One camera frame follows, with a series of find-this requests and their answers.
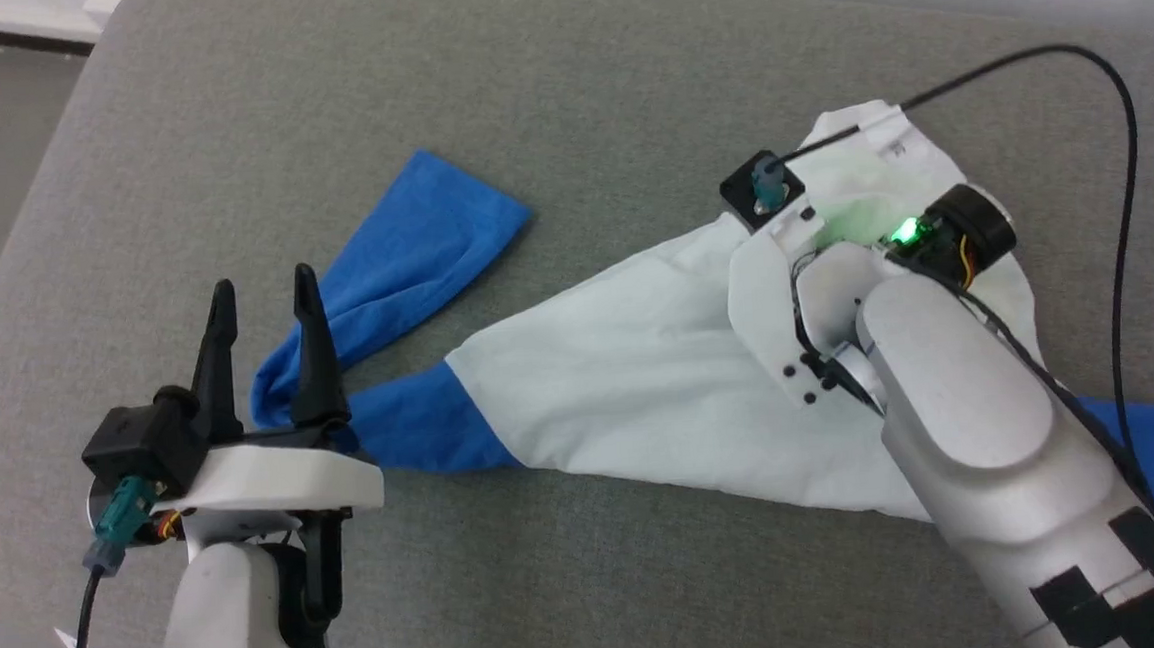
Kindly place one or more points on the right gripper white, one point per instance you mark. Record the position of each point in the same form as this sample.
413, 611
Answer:
761, 303

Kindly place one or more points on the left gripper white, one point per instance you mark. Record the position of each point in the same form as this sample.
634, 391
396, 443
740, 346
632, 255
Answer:
276, 478

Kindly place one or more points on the blue and white shirt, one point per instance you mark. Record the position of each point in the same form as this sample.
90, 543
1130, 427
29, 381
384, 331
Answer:
641, 380

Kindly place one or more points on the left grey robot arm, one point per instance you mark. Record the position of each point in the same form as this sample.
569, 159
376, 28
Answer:
225, 626

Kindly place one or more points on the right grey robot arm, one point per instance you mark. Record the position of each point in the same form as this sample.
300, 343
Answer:
985, 439

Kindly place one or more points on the grey fabric sofa cushion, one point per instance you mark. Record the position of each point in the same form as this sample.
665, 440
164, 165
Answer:
572, 84

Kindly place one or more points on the white baseboard strip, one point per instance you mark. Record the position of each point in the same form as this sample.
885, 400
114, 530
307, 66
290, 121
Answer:
7, 16

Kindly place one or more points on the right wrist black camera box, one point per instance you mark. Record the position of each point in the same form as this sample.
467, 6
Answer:
737, 194

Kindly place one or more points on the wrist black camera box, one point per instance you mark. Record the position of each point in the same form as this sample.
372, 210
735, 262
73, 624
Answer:
138, 441
737, 194

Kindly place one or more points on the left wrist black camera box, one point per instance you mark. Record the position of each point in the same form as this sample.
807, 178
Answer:
138, 441

